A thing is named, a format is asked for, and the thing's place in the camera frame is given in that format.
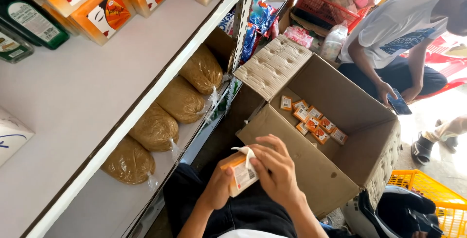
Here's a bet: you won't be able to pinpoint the person's right hand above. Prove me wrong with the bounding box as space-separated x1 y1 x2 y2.
248 134 306 210

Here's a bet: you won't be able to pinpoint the person's left hand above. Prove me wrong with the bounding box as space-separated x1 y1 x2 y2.
199 157 237 212

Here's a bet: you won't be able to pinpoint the small orange soap box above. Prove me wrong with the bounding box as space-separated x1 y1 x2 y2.
220 152 260 198

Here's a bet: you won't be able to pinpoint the white cleaning cloth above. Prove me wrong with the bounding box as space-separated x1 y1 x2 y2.
231 146 258 169

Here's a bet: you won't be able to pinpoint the open brown cardboard carton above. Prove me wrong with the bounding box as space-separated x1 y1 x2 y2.
233 34 403 219

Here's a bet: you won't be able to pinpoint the person's black trousers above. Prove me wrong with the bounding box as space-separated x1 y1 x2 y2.
163 163 351 238

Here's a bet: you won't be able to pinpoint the person's white shirt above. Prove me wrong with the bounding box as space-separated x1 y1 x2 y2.
218 229 289 238

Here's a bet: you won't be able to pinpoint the pile of orange soap packs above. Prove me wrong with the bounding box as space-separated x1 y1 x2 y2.
280 95 349 146

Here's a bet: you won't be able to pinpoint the clear bag of brown grain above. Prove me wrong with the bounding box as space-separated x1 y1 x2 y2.
156 76 206 125
178 44 224 96
101 135 157 186
128 102 180 153

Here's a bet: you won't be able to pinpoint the white and black helmet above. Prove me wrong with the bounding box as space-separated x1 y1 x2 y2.
342 185 445 238

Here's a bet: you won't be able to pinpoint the dark smartphone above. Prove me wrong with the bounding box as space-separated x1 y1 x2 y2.
386 88 413 116

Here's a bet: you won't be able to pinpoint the pink packet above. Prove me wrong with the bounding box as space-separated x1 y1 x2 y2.
283 25 314 49

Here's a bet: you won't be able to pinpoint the black sandal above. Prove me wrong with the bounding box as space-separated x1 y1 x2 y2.
411 132 435 167

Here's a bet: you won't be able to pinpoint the clear bag of white goods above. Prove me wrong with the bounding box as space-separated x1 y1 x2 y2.
320 21 349 62

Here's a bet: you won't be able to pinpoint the hanging blue sachet strips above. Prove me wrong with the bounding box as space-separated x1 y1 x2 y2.
241 0 279 63

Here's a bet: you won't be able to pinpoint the white and blue packet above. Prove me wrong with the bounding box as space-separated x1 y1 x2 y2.
218 8 236 36

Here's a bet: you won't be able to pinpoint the white metal shelf unit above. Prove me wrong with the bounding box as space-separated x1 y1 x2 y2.
0 0 304 238

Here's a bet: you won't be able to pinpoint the yellow plastic crate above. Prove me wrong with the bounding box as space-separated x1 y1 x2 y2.
387 169 467 238

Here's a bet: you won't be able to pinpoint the red basket of wrapped goods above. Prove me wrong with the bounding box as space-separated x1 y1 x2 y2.
293 0 376 31

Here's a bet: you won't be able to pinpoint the red plastic chair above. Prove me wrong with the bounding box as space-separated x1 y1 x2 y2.
401 33 467 101

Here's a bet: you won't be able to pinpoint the white carton with blue print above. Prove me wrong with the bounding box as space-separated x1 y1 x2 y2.
0 106 36 168

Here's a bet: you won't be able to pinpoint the dark green bottle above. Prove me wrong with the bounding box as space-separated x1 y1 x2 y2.
0 0 70 51
0 26 35 64

